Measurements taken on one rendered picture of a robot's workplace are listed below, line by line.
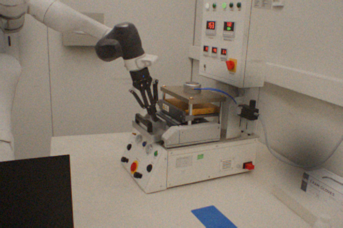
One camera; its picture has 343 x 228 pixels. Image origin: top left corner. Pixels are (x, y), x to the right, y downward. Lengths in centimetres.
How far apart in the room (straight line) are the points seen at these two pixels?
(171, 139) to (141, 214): 30
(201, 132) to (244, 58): 35
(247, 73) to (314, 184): 51
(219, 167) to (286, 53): 72
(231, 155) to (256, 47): 47
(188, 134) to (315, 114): 64
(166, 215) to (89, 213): 27
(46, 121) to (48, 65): 46
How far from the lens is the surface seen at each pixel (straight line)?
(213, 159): 139
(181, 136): 127
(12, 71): 109
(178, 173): 132
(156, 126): 138
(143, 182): 132
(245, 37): 134
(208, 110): 137
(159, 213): 119
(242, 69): 135
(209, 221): 117
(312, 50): 165
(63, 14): 132
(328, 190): 129
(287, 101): 178
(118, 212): 119
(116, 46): 124
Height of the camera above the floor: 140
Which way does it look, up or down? 16 degrees down
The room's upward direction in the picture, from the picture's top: 3 degrees clockwise
